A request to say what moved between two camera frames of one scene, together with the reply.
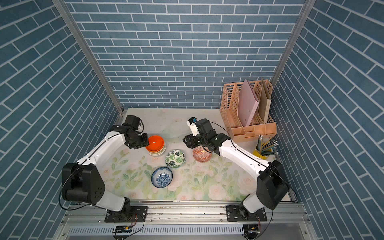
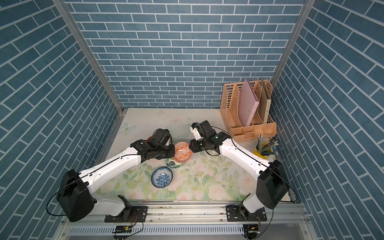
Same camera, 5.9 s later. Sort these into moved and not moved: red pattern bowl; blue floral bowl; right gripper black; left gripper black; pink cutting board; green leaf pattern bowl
Moved: red pattern bowl; left gripper black
Not moved: green leaf pattern bowl; pink cutting board; blue floral bowl; right gripper black
